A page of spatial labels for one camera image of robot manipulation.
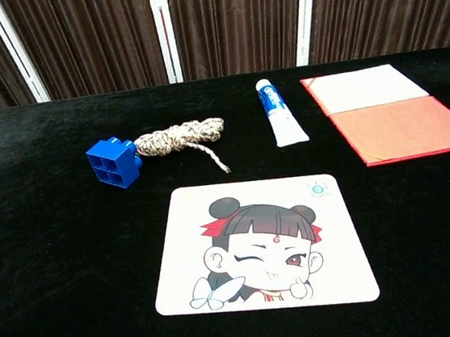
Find cartoon girl mouse pad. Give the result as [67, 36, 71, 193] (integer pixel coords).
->
[141, 166, 382, 326]

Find white and blue toothpaste tube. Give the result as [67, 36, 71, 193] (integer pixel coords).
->
[254, 74, 312, 150]

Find blue plastic building brick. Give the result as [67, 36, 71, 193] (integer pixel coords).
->
[84, 133, 146, 194]

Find brown pleated curtain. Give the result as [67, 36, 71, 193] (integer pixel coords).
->
[0, 0, 450, 112]

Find red open folder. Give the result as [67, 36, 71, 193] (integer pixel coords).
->
[298, 56, 450, 175]

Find beige braided rope bundle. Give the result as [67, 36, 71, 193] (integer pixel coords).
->
[132, 115, 233, 185]

